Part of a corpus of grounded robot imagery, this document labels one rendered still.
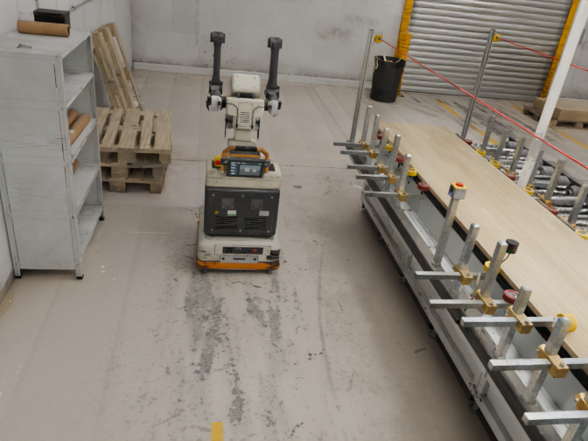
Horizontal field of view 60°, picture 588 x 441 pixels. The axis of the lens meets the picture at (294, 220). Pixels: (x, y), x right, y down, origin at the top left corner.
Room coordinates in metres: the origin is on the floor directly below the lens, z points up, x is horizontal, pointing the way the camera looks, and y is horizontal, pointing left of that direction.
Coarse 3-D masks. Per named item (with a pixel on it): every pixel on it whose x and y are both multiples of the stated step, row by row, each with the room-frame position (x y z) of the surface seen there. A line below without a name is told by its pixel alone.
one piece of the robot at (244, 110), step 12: (228, 96) 3.67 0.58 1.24; (228, 108) 3.62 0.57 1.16; (240, 108) 3.63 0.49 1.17; (252, 108) 3.65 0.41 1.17; (264, 108) 3.75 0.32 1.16; (240, 120) 3.62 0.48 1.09; (252, 120) 3.64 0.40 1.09; (240, 132) 3.68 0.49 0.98; (228, 144) 3.67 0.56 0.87; (240, 144) 3.68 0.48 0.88; (252, 144) 3.70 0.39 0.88; (228, 156) 3.66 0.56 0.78
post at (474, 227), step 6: (474, 228) 2.31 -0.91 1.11; (468, 234) 2.34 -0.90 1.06; (474, 234) 2.32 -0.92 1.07; (468, 240) 2.32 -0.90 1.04; (474, 240) 2.32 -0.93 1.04; (468, 246) 2.31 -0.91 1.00; (462, 252) 2.34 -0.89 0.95; (468, 252) 2.32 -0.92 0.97; (462, 258) 2.32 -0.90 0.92; (468, 258) 2.32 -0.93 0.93; (462, 264) 2.31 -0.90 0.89; (456, 282) 2.31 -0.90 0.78; (456, 288) 2.32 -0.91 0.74
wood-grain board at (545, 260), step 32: (416, 128) 4.64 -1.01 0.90; (416, 160) 3.78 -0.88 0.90; (448, 160) 3.87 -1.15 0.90; (480, 160) 3.97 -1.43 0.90; (480, 192) 3.29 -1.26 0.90; (512, 192) 3.37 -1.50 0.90; (480, 224) 2.80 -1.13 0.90; (512, 224) 2.86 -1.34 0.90; (544, 224) 2.92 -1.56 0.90; (512, 256) 2.45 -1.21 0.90; (544, 256) 2.50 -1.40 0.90; (576, 256) 2.55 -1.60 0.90; (544, 288) 2.17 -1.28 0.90; (576, 288) 2.21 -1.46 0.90; (576, 352) 1.71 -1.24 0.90
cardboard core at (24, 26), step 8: (24, 24) 3.37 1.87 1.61; (32, 24) 3.39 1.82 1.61; (40, 24) 3.40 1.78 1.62; (48, 24) 3.41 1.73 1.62; (56, 24) 3.43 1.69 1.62; (64, 24) 3.44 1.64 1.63; (24, 32) 3.38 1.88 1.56; (32, 32) 3.39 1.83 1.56; (40, 32) 3.39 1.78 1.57; (48, 32) 3.40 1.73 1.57; (56, 32) 3.41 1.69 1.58; (64, 32) 3.42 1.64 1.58
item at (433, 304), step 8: (432, 304) 1.98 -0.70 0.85; (440, 304) 1.99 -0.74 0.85; (448, 304) 1.99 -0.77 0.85; (456, 304) 2.00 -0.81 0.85; (464, 304) 2.01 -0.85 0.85; (472, 304) 2.02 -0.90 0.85; (480, 304) 2.03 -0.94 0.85; (496, 304) 2.04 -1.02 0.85; (504, 304) 2.05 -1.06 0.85; (512, 304) 2.06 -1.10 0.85
